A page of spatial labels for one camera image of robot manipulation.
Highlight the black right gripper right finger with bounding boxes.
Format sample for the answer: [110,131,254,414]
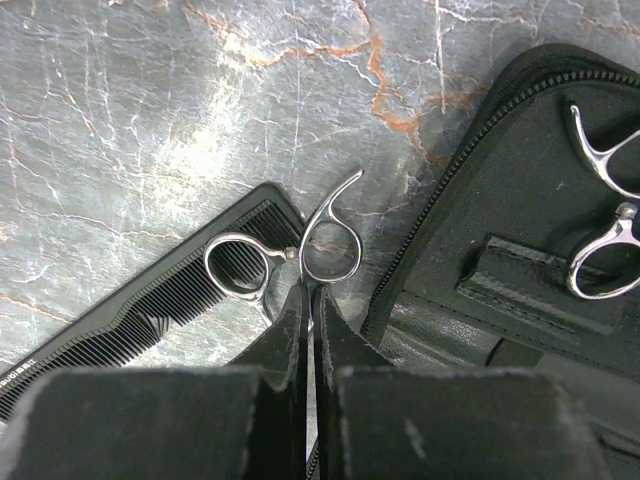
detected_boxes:
[313,287,392,479]

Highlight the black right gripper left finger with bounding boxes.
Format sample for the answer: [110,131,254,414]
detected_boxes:
[219,282,308,479]

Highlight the silver thinning scissors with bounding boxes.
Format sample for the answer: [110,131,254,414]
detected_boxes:
[203,168,365,331]

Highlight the black hair comb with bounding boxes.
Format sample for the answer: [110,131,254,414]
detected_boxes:
[1,183,303,422]

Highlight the black zip tool case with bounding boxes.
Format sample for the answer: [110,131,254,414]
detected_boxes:
[304,43,640,480]

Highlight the silver hair scissors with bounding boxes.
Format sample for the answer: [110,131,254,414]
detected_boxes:
[567,102,640,301]

